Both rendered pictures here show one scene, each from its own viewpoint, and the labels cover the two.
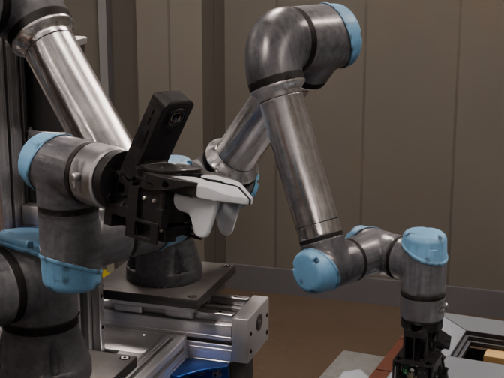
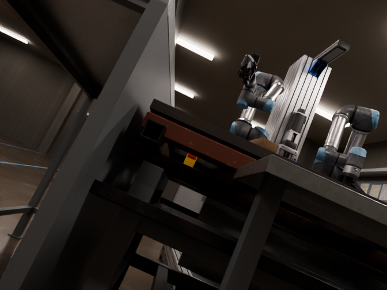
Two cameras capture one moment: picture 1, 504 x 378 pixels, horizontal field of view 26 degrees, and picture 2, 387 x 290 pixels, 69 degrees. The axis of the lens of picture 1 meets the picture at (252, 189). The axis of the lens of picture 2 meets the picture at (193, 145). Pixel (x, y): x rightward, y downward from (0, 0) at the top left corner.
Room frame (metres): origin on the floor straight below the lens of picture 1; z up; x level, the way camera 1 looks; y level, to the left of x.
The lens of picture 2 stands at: (0.48, -1.26, 0.63)
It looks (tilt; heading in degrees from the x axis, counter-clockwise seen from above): 10 degrees up; 67
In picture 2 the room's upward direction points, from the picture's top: 24 degrees clockwise
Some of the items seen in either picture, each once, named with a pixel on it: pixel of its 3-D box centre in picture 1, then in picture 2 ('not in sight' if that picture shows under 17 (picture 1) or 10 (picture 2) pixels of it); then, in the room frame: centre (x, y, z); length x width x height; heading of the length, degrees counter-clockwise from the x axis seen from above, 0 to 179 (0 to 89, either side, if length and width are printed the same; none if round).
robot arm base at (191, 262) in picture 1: (163, 251); not in sight; (2.05, 0.17, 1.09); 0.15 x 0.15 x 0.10
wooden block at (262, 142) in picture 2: not in sight; (260, 149); (1.02, -0.51, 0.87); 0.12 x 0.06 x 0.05; 77
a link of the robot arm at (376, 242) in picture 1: (371, 253); (348, 162); (1.81, -0.21, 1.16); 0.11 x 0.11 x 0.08; 43
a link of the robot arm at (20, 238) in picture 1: (34, 273); (258, 137); (1.57, 0.33, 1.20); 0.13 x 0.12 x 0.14; 136
